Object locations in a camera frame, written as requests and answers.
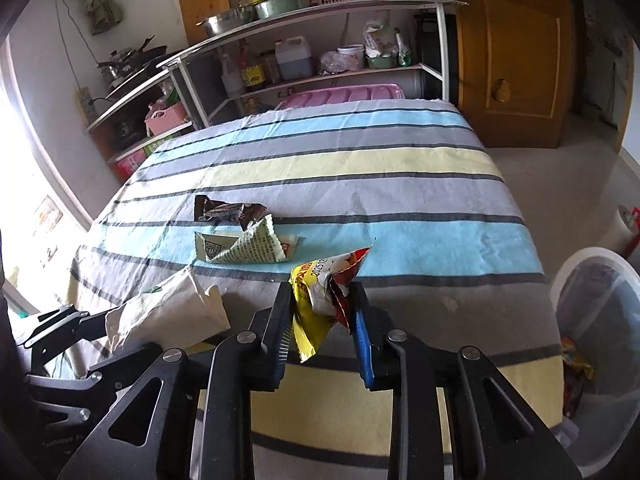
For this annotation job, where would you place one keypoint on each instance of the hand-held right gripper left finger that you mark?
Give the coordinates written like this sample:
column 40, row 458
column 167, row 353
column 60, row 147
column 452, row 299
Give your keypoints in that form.
column 281, row 350

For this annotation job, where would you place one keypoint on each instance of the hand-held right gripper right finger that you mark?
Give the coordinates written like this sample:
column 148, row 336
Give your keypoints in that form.
column 364, row 352

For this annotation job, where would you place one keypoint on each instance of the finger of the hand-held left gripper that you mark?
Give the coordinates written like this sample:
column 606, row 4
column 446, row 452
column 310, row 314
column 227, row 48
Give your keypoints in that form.
column 65, row 325
column 105, row 365

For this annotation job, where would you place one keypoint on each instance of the yellow red snack wrapper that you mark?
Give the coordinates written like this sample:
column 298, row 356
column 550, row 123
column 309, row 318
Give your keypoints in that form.
column 312, row 310

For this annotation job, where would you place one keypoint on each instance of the beige paper wrapper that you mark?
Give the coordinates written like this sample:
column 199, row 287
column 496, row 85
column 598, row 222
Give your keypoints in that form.
column 170, row 310

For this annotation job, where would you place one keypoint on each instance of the white plastic waste bin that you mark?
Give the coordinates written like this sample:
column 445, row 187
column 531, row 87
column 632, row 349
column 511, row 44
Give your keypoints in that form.
column 600, row 310

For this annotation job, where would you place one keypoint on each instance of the cream printed wrapper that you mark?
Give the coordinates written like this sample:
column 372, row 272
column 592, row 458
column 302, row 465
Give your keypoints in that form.
column 250, row 251

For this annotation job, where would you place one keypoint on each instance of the brown snack wrapper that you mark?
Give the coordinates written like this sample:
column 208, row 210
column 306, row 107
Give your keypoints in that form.
column 220, row 208

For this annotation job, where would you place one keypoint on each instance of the striped tablecloth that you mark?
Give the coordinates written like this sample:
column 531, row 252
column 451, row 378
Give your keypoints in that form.
column 350, row 160

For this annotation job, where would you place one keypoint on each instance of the orange snack wrapper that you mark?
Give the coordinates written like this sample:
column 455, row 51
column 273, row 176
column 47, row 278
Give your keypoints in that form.
column 577, row 360

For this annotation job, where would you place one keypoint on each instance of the white power strip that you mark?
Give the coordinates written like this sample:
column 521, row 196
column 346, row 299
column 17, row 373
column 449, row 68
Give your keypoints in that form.
column 86, row 105

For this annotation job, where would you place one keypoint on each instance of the pink plastic basket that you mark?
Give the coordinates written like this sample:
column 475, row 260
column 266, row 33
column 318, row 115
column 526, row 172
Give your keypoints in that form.
column 166, row 119

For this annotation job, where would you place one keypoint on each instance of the low metal shelf rack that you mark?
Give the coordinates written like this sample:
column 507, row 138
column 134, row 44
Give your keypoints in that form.
column 130, row 100

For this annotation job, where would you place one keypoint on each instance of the pink plastic storage box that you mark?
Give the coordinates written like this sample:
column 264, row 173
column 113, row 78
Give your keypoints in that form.
column 345, row 96

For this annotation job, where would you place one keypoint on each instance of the black wok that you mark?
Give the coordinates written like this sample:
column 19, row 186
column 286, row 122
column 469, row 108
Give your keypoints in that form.
column 132, row 62

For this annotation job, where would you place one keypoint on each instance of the white plastic bottle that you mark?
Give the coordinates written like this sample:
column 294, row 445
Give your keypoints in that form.
column 231, row 77

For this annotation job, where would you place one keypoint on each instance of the cooking oil bottle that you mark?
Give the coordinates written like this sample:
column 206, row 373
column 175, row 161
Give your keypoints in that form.
column 252, row 72

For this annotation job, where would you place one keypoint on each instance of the clear plastic jug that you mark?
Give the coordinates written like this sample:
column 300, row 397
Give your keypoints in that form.
column 294, row 60

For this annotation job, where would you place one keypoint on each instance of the white paper towel roll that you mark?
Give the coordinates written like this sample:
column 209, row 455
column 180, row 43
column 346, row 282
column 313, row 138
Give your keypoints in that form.
column 629, row 232

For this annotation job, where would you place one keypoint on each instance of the crumpled clear plastic bag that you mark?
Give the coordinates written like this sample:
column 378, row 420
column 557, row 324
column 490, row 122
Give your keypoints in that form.
column 332, row 62

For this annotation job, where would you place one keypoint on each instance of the white plastic tub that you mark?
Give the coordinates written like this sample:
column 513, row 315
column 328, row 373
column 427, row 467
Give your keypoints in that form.
column 351, row 57

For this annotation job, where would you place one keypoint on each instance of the white plastic bag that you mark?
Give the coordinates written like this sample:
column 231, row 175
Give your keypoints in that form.
column 382, row 40

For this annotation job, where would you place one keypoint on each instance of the tall metal shelf rack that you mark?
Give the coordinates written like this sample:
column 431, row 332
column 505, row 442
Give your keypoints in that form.
column 440, row 40

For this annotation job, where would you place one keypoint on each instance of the steel pot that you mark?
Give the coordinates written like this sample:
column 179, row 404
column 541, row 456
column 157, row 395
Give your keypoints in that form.
column 225, row 22

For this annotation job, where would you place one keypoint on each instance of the wooden door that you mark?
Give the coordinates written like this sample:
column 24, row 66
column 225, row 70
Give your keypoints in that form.
column 525, row 60

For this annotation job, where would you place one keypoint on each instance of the green metal basin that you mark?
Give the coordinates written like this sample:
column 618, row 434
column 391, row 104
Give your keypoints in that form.
column 282, row 7

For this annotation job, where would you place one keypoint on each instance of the wooden cutting board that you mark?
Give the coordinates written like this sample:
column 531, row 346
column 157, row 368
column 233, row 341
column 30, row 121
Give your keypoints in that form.
column 202, row 5

